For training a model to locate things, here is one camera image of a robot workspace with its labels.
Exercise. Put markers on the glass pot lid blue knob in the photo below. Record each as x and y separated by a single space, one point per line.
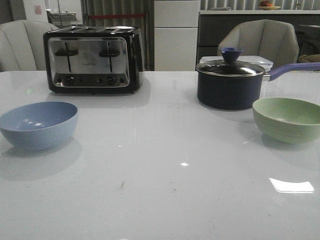
229 65

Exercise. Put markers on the fruit plate on counter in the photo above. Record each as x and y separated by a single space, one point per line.
267 6

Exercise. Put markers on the dark counter cabinet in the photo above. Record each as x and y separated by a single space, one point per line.
215 25

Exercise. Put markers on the light blue bowl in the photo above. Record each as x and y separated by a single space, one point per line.
39 126

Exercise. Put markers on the white refrigerator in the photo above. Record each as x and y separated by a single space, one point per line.
175 35

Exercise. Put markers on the beige chair left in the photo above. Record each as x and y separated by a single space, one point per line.
22 45

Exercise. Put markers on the light green bowl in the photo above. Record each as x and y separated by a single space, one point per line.
287 120

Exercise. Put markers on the dark blue saucepan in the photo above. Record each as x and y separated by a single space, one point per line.
239 93

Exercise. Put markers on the beige chair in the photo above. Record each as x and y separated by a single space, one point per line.
272 40
22 45

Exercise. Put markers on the clear plastic container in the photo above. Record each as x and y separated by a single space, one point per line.
252 59

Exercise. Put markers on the black and silver toaster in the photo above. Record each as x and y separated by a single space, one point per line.
94 59

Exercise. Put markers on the beige chair right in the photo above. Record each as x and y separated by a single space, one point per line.
272 40

